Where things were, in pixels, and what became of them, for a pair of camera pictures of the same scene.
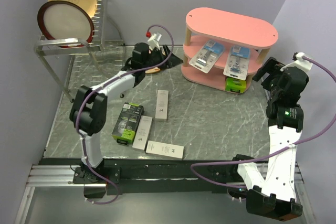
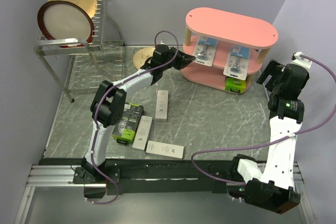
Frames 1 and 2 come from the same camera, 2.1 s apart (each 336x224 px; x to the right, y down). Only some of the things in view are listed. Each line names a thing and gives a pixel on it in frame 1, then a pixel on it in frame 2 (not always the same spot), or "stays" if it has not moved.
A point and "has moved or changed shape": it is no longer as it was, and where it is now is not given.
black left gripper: x=174 y=61 → x=183 y=60
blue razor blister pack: x=207 y=56 has moved or changed shape
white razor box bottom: x=165 y=149 stays
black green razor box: x=234 y=85 stays
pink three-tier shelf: x=224 y=51 stays
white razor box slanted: x=142 y=132 stays
